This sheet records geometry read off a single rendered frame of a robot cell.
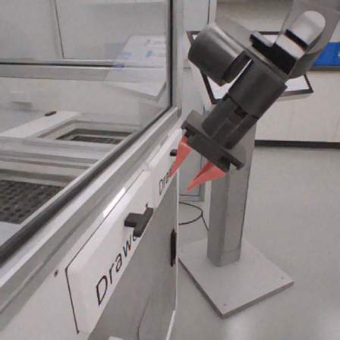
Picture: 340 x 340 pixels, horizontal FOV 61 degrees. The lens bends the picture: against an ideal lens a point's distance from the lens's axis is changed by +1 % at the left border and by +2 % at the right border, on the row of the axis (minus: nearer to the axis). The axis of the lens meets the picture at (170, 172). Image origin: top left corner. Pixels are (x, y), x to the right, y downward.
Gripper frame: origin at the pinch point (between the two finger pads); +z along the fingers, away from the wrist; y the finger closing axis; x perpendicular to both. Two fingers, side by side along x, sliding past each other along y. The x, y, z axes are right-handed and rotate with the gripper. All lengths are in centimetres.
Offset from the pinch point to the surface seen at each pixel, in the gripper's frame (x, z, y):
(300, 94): -92, -15, -29
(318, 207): -167, 42, -118
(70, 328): 19.3, 16.2, 1.5
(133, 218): 4.0, 9.0, 2.4
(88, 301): 17.2, 12.9, 1.5
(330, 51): -318, -52, -79
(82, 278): 17.6, 9.3, 4.0
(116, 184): 2.5, 6.4, 7.9
